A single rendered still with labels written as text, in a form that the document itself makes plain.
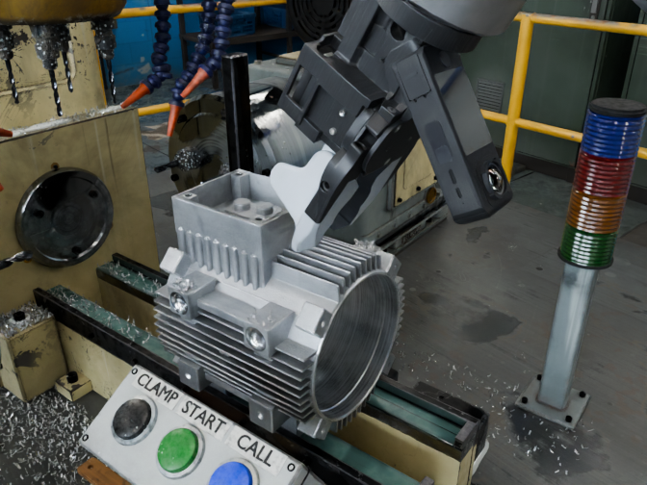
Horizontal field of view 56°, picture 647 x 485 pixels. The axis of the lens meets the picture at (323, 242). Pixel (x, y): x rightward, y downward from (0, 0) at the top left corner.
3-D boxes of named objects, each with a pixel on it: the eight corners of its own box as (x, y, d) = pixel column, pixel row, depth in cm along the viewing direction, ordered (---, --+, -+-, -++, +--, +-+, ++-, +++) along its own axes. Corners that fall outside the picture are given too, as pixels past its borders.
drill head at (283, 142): (136, 242, 103) (113, 94, 92) (292, 173, 132) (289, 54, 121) (244, 289, 90) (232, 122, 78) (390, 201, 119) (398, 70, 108)
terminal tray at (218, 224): (176, 260, 65) (168, 197, 62) (245, 224, 73) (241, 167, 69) (261, 294, 59) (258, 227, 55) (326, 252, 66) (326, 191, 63)
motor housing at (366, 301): (163, 393, 69) (140, 243, 60) (271, 316, 83) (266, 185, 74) (303, 475, 59) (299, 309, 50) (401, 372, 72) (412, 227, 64)
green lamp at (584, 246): (552, 259, 74) (558, 225, 72) (567, 241, 78) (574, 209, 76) (604, 273, 71) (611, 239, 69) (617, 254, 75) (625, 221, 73)
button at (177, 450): (160, 465, 43) (146, 457, 42) (186, 427, 44) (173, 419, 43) (189, 486, 42) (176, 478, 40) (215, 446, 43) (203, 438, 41)
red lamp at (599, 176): (565, 190, 70) (572, 152, 68) (581, 175, 74) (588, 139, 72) (620, 202, 67) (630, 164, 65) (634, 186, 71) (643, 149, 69)
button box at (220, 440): (113, 462, 49) (71, 440, 45) (167, 386, 52) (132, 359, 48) (272, 584, 40) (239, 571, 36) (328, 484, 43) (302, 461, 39)
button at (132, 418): (116, 434, 46) (102, 425, 45) (142, 399, 47) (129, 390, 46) (142, 452, 44) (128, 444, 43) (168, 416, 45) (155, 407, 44)
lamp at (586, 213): (558, 225, 72) (565, 190, 70) (574, 209, 76) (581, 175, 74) (611, 239, 69) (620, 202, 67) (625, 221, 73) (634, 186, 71)
